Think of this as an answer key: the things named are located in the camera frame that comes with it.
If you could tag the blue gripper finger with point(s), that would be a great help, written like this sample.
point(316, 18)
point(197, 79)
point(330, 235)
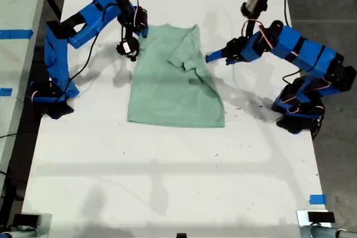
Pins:
point(231, 61)
point(143, 31)
point(147, 31)
point(216, 55)

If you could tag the pale green T-shirt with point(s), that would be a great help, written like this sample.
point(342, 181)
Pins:
point(167, 96)

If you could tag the blue and black arm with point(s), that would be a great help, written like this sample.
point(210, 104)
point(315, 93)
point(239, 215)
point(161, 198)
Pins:
point(306, 48)
point(57, 54)

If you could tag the long blue tape strip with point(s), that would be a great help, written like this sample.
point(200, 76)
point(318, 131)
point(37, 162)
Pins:
point(16, 34)

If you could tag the pale grey side table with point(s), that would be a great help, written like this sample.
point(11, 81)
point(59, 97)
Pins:
point(14, 4)

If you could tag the short blue tape strip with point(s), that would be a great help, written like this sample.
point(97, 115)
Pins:
point(6, 92)

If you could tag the square blue tape piece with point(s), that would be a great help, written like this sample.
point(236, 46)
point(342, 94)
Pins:
point(318, 199)

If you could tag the silver metal plate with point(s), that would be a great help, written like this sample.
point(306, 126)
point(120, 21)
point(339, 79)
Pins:
point(302, 218)

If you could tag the small black box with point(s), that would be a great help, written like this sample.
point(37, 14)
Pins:
point(320, 217)
point(25, 219)

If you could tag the small black clamp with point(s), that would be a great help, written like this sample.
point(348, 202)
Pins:
point(181, 235)

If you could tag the pale grey pipe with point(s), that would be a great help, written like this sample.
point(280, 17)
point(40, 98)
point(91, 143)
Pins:
point(19, 233)
point(320, 232)

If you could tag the short black camera stalk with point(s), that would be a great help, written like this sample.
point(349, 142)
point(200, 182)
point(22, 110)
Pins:
point(251, 26)
point(126, 33)

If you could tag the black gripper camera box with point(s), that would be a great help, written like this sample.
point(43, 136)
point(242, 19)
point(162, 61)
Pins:
point(127, 48)
point(255, 1)

